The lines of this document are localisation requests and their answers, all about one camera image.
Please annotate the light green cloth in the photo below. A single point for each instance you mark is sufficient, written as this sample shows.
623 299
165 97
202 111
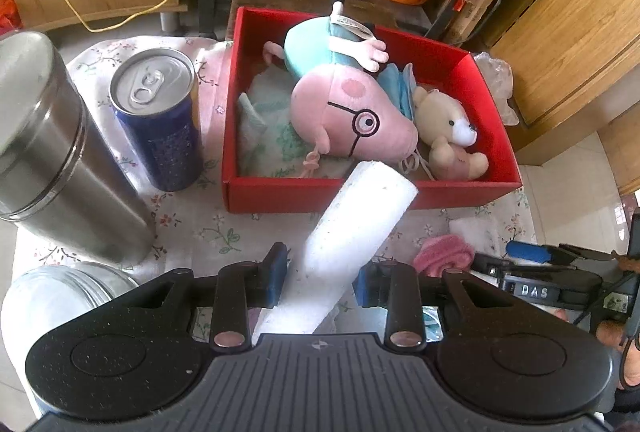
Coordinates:
268 145

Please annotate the wooden cabinet right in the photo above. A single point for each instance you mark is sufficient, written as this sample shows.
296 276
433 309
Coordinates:
572 62

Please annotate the beige teddy bear plush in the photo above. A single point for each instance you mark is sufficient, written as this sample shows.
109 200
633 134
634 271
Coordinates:
445 129

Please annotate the glass Moccona coffee jar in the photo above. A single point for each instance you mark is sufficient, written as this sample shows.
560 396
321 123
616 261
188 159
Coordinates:
48 297

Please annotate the floral tablecloth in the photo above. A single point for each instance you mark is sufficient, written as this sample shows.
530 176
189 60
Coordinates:
192 227

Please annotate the white foam block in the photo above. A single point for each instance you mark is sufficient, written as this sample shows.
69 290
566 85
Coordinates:
357 222

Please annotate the blue face masks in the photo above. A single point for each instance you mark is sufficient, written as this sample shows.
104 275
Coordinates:
399 86

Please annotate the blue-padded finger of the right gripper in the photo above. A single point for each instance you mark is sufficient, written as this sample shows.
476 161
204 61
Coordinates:
562 253

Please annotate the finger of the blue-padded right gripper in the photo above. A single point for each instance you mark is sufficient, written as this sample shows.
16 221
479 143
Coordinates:
394 287

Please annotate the blue drink can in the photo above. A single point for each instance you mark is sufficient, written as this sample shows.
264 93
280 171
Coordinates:
155 96

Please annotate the pink pig plush toy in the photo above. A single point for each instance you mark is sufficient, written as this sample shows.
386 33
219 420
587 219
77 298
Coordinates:
337 105

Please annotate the stainless steel thermos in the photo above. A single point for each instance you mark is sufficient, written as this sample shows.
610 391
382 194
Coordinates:
59 180

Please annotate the red cardboard box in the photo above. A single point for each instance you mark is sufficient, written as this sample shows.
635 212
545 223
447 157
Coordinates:
452 70

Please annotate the pink knitted sock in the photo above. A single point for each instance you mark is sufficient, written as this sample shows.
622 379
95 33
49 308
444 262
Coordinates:
440 253

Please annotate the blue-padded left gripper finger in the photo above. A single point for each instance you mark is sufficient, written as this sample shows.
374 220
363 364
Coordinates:
242 286

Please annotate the clear plastic bag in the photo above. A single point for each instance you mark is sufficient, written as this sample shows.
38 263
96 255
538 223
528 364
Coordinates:
499 80

